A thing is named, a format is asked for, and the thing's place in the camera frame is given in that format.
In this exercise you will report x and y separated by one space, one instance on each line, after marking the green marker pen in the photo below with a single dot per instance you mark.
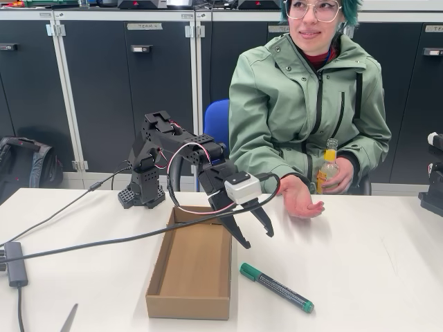
277 288

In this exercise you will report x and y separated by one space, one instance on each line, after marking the glass bottle yellow drink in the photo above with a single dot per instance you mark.
328 166

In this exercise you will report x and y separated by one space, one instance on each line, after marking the black idle robot arm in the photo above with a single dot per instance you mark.
434 200

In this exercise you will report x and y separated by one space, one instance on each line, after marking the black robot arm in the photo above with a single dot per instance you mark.
180 140

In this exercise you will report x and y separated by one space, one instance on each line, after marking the person's left forearm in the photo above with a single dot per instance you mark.
370 155

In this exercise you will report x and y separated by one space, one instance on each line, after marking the person's right forearm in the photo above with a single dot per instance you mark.
263 173

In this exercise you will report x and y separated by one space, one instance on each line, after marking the person in green jacket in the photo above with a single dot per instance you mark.
284 114

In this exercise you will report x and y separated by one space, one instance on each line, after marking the person's right hand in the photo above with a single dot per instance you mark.
297 200

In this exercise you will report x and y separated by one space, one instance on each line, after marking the person's left hand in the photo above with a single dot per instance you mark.
346 176

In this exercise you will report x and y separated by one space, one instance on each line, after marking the open cardboard box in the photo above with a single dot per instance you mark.
194 263

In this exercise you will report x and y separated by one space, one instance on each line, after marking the blue office chair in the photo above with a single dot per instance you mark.
216 121

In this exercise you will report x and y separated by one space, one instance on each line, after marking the dark grey cabinet door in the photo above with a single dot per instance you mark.
27 103
398 45
97 103
221 69
159 90
425 103

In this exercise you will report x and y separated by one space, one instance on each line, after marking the black case red logo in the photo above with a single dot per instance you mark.
259 4
142 4

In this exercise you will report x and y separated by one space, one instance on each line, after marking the black backpack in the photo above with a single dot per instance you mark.
34 166

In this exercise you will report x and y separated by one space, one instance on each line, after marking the grey scissors blade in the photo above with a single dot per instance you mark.
69 321

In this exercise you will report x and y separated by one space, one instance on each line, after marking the grey USB hub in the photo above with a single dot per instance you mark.
15 264

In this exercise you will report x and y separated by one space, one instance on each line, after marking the green box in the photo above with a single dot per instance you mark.
52 3

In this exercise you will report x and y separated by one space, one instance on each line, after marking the white gripper camera box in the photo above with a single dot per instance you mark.
242 188

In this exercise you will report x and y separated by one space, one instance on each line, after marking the clear frame glasses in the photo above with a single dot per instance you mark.
325 12

